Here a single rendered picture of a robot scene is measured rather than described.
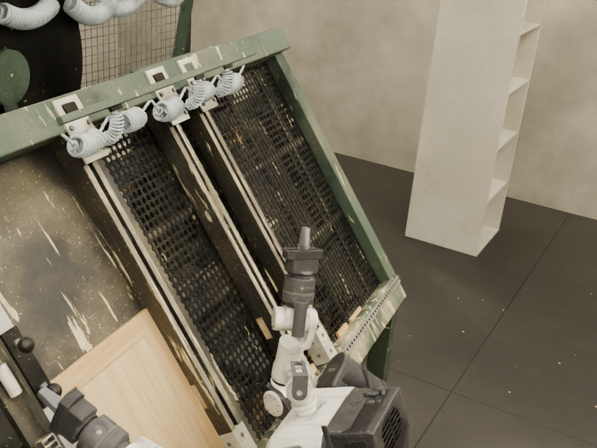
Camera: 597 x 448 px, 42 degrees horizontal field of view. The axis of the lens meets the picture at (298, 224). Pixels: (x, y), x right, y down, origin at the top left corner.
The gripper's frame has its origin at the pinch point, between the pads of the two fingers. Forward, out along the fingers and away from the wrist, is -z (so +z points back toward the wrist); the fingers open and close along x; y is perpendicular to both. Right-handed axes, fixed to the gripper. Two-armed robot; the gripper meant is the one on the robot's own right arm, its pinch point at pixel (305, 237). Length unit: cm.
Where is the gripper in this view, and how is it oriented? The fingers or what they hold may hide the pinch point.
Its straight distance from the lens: 215.5
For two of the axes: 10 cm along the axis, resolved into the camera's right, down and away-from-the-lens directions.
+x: -8.2, -0.1, -5.8
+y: -5.7, -1.8, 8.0
